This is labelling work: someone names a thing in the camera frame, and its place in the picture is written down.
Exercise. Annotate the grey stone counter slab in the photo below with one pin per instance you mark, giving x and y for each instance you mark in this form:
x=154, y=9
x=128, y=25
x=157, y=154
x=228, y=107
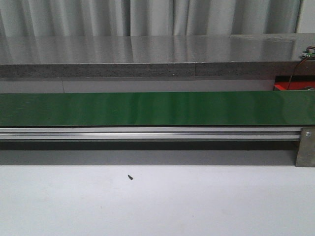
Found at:
x=155, y=56

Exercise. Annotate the green conveyor belt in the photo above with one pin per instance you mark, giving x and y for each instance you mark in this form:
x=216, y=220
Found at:
x=240, y=108

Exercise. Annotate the red plastic bin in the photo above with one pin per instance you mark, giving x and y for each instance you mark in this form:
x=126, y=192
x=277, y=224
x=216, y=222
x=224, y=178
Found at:
x=296, y=82

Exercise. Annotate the white pleated curtain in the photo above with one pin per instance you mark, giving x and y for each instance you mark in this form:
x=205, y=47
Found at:
x=146, y=17

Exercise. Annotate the green circuit board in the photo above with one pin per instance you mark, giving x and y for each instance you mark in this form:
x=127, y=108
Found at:
x=308, y=53

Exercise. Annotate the aluminium conveyor side rail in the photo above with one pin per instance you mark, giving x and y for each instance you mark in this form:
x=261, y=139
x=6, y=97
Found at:
x=150, y=133

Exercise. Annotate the steel conveyor mounting bracket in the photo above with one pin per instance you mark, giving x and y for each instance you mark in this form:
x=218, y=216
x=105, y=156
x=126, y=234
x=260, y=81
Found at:
x=306, y=150

